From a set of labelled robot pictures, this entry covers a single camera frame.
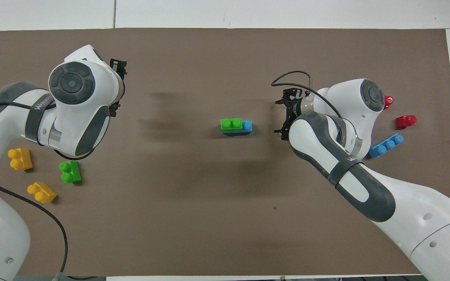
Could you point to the brown table mat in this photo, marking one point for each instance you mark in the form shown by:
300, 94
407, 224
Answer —
225, 214

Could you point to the red single-stud brick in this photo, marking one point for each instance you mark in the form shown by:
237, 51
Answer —
406, 121
388, 102

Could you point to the green two-stud brick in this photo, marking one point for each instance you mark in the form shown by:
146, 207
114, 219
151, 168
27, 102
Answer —
231, 124
70, 172

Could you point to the blue three-stud brick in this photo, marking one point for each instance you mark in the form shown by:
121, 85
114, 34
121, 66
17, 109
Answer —
389, 144
247, 126

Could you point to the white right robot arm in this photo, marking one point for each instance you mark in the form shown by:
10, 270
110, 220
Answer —
404, 203

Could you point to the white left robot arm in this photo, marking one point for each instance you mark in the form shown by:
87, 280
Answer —
76, 109

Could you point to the yellow two-stud brick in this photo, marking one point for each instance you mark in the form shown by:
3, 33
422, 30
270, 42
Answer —
42, 192
20, 159

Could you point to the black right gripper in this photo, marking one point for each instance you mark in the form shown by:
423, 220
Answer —
296, 110

